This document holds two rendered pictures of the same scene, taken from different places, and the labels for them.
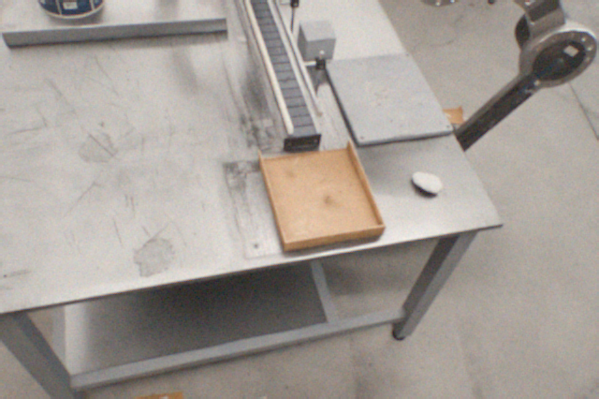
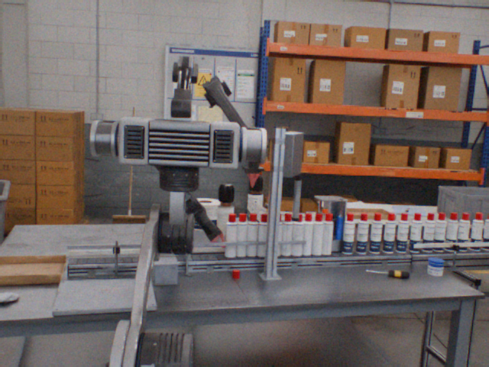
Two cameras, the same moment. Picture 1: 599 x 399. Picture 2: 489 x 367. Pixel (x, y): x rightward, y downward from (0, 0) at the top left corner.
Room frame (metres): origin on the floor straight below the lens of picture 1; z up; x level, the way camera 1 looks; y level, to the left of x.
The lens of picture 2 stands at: (2.06, -1.97, 1.60)
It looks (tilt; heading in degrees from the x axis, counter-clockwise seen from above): 9 degrees down; 98
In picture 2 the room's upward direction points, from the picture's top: 3 degrees clockwise
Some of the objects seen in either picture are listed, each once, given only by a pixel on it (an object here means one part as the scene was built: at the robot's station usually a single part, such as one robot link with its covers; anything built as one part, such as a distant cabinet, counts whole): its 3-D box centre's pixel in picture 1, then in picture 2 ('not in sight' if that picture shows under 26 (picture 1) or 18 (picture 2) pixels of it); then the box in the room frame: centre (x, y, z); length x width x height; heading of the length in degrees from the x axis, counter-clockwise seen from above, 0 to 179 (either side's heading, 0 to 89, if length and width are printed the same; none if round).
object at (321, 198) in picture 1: (319, 191); (25, 269); (0.89, -0.03, 0.85); 0.30 x 0.26 x 0.04; 23
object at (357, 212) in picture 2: not in sight; (367, 213); (2.49, 1.88, 0.82); 0.34 x 0.24 x 0.03; 17
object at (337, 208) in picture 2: not in sight; (329, 223); (2.16, 0.60, 1.01); 0.14 x 0.13 x 0.26; 23
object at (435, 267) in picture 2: not in sight; (435, 266); (2.67, 0.51, 0.87); 0.07 x 0.07 x 0.07
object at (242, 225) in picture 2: not in sight; (241, 235); (1.75, 0.34, 0.98); 0.05 x 0.05 x 0.20
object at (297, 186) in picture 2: not in sight; (296, 198); (1.99, 0.32, 1.18); 0.04 x 0.04 x 0.21
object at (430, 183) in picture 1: (427, 181); (7, 297); (0.99, -0.32, 0.85); 0.08 x 0.07 x 0.04; 30
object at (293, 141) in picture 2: not in sight; (286, 154); (1.94, 0.32, 1.38); 0.17 x 0.10 x 0.19; 78
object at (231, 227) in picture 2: not in sight; (231, 235); (1.71, 0.31, 0.98); 0.05 x 0.05 x 0.20
